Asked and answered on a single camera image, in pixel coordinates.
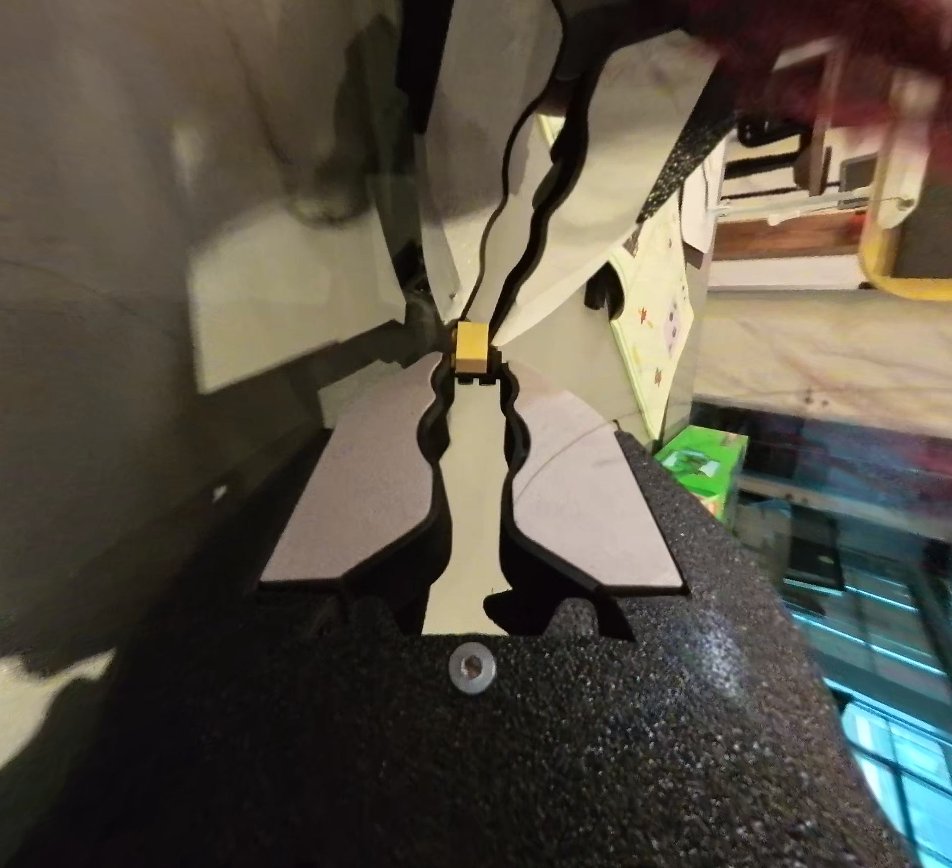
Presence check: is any green cardboard toy box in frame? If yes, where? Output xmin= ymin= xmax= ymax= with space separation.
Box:
xmin=654 ymin=425 xmax=748 ymax=523

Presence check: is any grey desk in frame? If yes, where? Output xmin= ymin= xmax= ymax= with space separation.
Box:
xmin=0 ymin=0 xmax=715 ymax=661

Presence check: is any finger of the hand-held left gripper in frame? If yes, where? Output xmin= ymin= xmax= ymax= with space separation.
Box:
xmin=415 ymin=0 xmax=564 ymax=324
xmin=492 ymin=27 xmax=721 ymax=348

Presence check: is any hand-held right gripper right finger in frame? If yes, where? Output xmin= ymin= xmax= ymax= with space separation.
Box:
xmin=500 ymin=360 xmax=689 ymax=596

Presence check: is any open instruction booklet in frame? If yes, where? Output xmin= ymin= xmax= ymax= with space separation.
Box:
xmin=610 ymin=191 xmax=696 ymax=437

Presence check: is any yellow brick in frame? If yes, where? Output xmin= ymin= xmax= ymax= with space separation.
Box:
xmin=454 ymin=321 xmax=492 ymax=374

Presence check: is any dark panel yellow frame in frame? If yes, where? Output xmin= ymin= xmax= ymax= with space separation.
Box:
xmin=855 ymin=169 xmax=952 ymax=302

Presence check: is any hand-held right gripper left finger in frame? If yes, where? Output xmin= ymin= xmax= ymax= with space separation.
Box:
xmin=260 ymin=351 xmax=455 ymax=592

